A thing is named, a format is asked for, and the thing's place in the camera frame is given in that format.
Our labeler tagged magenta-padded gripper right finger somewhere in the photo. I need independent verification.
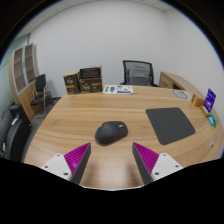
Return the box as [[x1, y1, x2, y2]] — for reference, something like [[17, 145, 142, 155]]
[[131, 142, 184, 185]]

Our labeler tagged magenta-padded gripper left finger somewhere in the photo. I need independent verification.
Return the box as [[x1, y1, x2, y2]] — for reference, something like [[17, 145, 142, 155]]
[[40, 142, 92, 185]]

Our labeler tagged black computer mouse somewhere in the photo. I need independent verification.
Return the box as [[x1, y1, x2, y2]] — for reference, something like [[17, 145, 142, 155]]
[[94, 120, 129, 146]]

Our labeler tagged dark grey mouse pad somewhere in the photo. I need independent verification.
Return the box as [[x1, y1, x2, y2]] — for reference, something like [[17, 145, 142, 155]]
[[145, 106, 197, 146]]

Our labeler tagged black leather office chair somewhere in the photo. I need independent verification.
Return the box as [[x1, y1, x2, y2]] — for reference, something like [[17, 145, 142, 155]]
[[1, 103, 34, 163]]

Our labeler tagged green packet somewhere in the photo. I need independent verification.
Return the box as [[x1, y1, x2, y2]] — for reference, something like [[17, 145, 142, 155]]
[[208, 113, 220, 129]]

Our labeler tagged small yellow box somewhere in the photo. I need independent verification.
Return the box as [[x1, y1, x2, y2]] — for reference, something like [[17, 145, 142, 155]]
[[201, 107, 212, 118]]

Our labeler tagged small orange-brown box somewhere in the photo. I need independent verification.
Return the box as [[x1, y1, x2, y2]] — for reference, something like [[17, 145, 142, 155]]
[[191, 94, 206, 108]]

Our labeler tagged round white printed disc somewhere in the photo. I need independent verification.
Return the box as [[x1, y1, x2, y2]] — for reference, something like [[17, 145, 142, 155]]
[[172, 88, 193, 100]]

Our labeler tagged black visitor chair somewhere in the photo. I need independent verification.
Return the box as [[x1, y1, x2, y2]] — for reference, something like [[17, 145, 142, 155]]
[[29, 73, 55, 118]]

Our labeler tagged small brown cardboard box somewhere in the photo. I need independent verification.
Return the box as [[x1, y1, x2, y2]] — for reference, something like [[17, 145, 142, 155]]
[[63, 71, 81, 96]]

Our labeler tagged wooden side desk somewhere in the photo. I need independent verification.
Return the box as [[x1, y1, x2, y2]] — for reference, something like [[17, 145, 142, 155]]
[[158, 71, 205, 100]]

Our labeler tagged green and purple printed sheet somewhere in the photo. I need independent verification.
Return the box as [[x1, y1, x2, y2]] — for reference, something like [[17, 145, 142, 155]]
[[102, 84, 134, 95]]

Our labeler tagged wooden shelf unit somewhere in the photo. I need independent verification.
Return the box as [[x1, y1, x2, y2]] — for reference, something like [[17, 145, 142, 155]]
[[8, 42, 41, 122]]

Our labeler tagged black mesh office chair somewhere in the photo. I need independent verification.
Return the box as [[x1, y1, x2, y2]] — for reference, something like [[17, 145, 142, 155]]
[[119, 59, 159, 88]]

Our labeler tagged dark open-top carton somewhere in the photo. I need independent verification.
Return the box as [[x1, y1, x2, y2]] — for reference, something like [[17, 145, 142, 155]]
[[79, 65, 102, 80]]

